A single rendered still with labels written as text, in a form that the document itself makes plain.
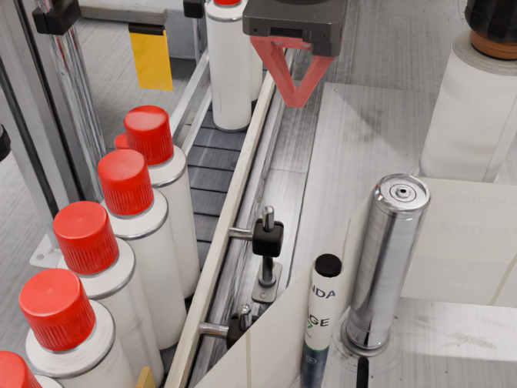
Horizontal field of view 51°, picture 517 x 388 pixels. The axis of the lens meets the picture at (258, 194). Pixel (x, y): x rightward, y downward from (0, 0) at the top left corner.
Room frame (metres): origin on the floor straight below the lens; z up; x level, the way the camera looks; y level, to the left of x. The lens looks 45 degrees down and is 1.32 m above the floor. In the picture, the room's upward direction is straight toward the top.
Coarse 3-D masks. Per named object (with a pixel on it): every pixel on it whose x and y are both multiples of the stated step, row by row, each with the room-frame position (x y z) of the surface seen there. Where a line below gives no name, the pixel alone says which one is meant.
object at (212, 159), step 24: (264, 72) 0.71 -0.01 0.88; (264, 120) 0.59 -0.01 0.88; (192, 144) 0.54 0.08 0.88; (216, 144) 0.54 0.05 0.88; (240, 144) 0.54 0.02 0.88; (192, 168) 0.49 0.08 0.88; (216, 168) 0.49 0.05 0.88; (192, 192) 0.45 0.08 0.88; (216, 192) 0.45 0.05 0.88; (216, 216) 0.41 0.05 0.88; (216, 288) 0.33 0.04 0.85; (168, 360) 0.24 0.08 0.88; (192, 360) 0.24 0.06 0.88
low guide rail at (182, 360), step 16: (272, 80) 0.63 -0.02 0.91; (256, 112) 0.56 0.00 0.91; (256, 128) 0.53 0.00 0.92; (256, 144) 0.51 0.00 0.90; (240, 160) 0.47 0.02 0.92; (240, 176) 0.44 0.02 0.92; (240, 192) 0.42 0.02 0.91; (224, 208) 0.39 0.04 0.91; (224, 224) 0.37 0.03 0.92; (224, 240) 0.35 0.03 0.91; (208, 256) 0.33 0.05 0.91; (208, 272) 0.31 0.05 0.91; (208, 288) 0.29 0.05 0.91; (192, 304) 0.27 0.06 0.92; (208, 304) 0.28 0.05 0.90; (192, 320) 0.25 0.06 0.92; (192, 336) 0.24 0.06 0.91; (176, 352) 0.22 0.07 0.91; (192, 352) 0.23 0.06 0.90; (176, 368) 0.21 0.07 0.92; (176, 384) 0.20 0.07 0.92
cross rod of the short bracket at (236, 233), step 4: (232, 228) 0.37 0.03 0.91; (236, 228) 0.37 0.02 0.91; (240, 228) 0.37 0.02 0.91; (228, 232) 0.36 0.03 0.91; (232, 232) 0.36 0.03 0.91; (236, 232) 0.36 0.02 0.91; (240, 232) 0.36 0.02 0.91; (244, 232) 0.36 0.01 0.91; (248, 232) 0.36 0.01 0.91; (252, 232) 0.36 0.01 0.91; (228, 236) 0.36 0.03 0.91; (232, 236) 0.36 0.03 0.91; (236, 236) 0.36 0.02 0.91; (240, 236) 0.36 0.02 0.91; (244, 236) 0.36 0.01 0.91; (248, 236) 0.36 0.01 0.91; (248, 240) 0.36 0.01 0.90
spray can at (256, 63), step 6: (246, 0) 0.62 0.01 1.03; (252, 48) 0.62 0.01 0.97; (252, 54) 0.62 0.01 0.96; (252, 60) 0.62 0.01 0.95; (258, 60) 0.63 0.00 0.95; (252, 66) 0.62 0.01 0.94; (258, 66) 0.63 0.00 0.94; (252, 72) 0.62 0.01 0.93; (258, 72) 0.63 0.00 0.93; (252, 78) 0.62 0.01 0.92; (258, 78) 0.63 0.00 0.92; (252, 84) 0.62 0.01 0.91; (258, 84) 0.63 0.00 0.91; (252, 90) 0.62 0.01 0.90; (258, 90) 0.63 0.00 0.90; (252, 96) 0.62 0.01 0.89; (258, 96) 0.63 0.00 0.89; (252, 102) 0.62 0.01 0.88
